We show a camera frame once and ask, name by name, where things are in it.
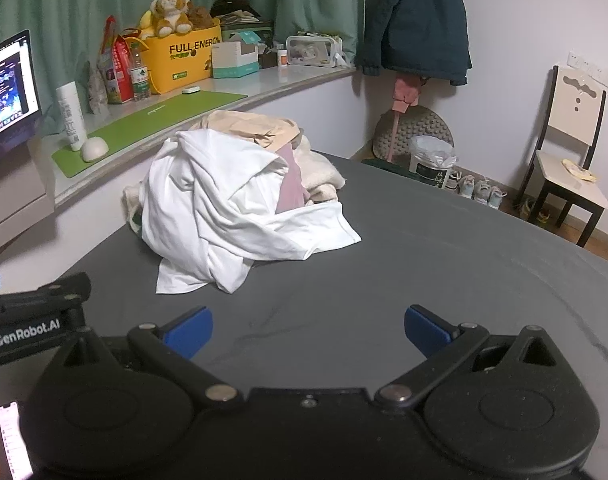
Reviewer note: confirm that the white and teal box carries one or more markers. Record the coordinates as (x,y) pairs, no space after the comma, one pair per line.
(231,60)

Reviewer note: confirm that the salmon pink cloth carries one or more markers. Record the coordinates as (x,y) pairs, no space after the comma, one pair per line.
(406,92)

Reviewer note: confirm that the dark cloth bag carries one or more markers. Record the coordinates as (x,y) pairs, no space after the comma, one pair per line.
(234,7)

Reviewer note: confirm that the clear plastic bag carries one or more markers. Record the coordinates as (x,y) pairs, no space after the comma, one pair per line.
(98,90)

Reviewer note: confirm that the green tin box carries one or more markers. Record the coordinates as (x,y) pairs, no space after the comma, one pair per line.
(249,27)

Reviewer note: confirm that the small medicine bottle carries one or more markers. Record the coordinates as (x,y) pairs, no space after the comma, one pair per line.
(282,57)

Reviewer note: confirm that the tall red packet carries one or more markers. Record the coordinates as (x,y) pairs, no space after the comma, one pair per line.
(109,40)

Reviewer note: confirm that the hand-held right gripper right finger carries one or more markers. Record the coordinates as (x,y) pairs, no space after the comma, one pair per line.
(426,331)

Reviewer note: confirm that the red snack bag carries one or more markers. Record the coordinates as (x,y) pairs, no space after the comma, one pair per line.
(120,67)

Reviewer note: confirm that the brown plush toy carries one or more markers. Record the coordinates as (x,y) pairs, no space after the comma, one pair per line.
(200,17)

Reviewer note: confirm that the white lotion bottle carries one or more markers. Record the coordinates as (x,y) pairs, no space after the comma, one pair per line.
(70,115)

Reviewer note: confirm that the beige and black chair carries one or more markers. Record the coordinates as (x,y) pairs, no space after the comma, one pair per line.
(576,110)

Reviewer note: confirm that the monkey plush toy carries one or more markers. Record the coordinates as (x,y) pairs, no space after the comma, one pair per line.
(170,12)

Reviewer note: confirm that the yellow plush toy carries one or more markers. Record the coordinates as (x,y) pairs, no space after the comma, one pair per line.
(146,22)

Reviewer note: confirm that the cream fluffy sweater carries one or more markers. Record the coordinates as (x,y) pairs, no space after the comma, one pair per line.
(319,170)

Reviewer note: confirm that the trash bin with plastic liner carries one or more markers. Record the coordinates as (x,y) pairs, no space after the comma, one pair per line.
(426,172)

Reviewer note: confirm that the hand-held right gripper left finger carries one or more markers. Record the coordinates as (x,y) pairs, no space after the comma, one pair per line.
(189,332)

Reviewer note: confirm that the pale yellow cloth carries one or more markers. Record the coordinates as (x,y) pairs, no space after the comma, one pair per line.
(581,170)

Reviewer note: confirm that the white dome lamp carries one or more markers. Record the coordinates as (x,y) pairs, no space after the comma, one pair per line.
(94,150)

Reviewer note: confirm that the green desk mat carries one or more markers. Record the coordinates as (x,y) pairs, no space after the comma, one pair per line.
(149,120)

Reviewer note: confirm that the beige garment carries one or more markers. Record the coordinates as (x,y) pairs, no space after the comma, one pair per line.
(249,127)

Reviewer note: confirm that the yellow storage box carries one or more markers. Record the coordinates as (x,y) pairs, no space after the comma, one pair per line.
(179,65)

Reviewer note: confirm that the white wall socket strip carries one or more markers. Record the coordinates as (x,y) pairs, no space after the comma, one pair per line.
(591,67)

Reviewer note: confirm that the green shoe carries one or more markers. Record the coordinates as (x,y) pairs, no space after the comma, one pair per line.
(541,215)

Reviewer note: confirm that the white shirt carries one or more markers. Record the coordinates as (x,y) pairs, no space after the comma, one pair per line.
(224,210)

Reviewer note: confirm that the mauve pink garment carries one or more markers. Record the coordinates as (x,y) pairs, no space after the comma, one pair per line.
(291,185)

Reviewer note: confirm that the laptop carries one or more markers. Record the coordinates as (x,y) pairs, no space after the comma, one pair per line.
(9,85)

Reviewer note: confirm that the clear water bottle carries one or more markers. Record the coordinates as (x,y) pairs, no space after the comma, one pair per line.
(140,77)

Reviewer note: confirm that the smartphone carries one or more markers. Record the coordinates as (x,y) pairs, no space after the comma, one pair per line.
(13,435)

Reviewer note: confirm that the clear cosmetic pouch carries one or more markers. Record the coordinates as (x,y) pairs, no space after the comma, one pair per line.
(314,51)

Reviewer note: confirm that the dark teal jacket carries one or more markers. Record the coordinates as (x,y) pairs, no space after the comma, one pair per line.
(413,20)

